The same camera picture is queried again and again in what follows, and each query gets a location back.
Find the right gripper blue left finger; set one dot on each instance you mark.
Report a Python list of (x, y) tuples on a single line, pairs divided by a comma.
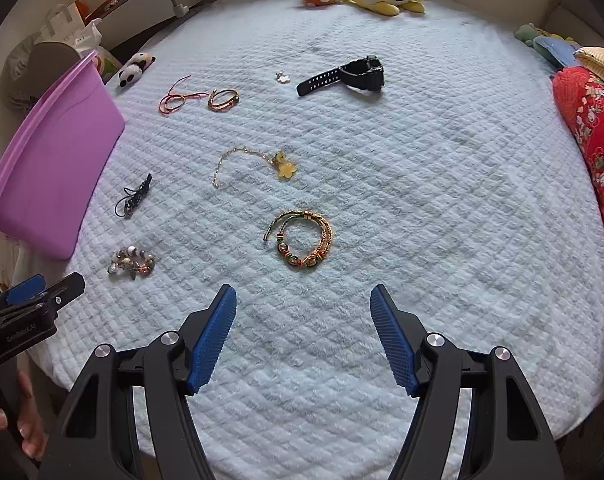
[(206, 334)]

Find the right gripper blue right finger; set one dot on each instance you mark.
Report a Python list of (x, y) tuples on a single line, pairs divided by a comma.
[(398, 332)]

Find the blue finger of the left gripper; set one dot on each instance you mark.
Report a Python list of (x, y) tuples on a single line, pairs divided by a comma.
[(25, 291)]

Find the black digital wristwatch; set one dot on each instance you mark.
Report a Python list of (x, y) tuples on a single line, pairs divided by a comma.
[(363, 74)]

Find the person's left hand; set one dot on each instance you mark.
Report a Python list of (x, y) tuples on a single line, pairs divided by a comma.
[(29, 422)]

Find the purple plastic bin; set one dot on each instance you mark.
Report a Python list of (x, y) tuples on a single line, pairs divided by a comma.
[(52, 165)]

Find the light blue quilted bedspread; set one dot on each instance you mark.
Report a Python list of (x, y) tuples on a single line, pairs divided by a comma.
[(457, 186)]

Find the grey chair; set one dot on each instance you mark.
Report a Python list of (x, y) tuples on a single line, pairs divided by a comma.
[(31, 68)]

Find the panda plush toy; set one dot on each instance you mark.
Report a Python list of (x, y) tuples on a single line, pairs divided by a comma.
[(135, 68)]

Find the white paper shopping bag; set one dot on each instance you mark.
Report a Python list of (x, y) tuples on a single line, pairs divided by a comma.
[(64, 24)]

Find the small silver flower charm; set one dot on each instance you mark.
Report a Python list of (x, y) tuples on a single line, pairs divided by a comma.
[(282, 78)]

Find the green plush toy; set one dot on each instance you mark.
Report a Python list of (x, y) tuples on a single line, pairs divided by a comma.
[(527, 33)]

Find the blue pillow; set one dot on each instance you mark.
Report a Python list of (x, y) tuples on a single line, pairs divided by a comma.
[(557, 51)]

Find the white bedside desk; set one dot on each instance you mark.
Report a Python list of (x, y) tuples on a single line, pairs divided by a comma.
[(147, 2)]

